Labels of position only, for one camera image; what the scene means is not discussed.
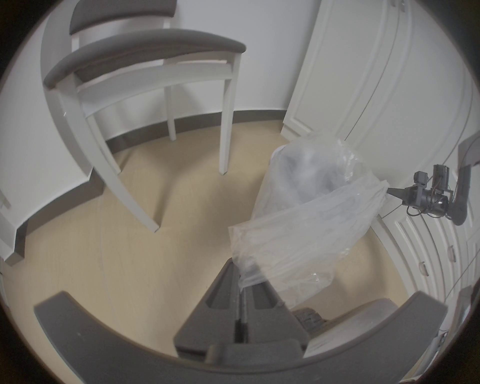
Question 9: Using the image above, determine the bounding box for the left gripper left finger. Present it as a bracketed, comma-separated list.
[173, 258, 244, 356]

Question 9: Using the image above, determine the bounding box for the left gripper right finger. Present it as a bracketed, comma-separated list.
[242, 279, 311, 349]

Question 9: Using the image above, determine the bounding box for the clear plastic bag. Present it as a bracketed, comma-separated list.
[229, 131, 391, 309]

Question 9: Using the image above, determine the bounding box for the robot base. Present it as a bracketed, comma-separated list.
[292, 298, 400, 359]

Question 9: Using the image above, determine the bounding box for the white trash bin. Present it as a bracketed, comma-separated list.
[262, 144, 361, 211]

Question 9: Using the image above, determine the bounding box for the white wardrobe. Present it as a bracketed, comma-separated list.
[281, 0, 480, 226]

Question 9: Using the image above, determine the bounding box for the grey and white chair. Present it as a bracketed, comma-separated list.
[40, 0, 247, 234]

